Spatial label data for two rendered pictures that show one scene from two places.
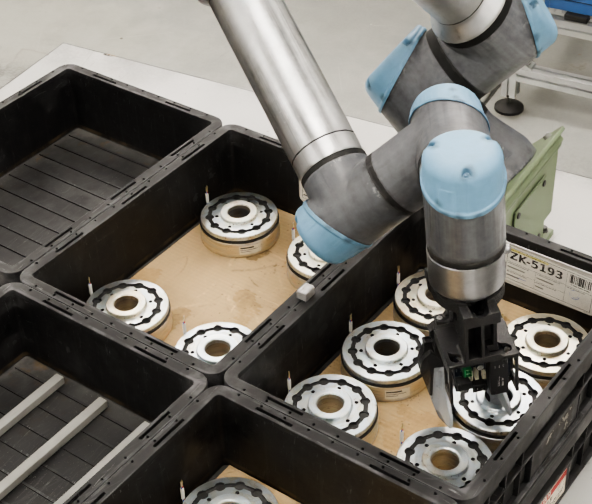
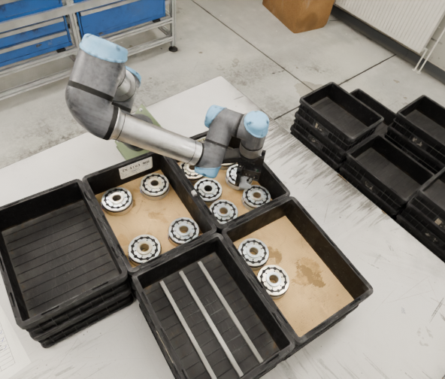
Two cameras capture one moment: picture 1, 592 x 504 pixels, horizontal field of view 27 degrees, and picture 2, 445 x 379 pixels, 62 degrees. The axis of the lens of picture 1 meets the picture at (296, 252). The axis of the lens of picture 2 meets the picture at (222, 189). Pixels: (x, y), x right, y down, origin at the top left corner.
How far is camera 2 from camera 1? 107 cm
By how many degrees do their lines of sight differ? 53
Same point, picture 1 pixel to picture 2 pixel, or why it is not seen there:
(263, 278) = (146, 206)
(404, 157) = (225, 133)
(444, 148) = (254, 121)
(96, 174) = (43, 235)
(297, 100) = (180, 143)
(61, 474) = (206, 294)
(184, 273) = (128, 227)
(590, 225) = not seen: hidden behind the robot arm
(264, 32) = (152, 131)
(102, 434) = (193, 277)
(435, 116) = (225, 116)
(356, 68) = not seen: outside the picture
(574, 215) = not seen: hidden behind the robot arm
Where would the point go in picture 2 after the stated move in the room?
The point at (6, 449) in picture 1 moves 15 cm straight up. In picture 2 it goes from (185, 309) to (186, 289)
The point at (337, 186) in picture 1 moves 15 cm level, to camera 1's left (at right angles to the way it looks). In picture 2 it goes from (211, 156) to (192, 192)
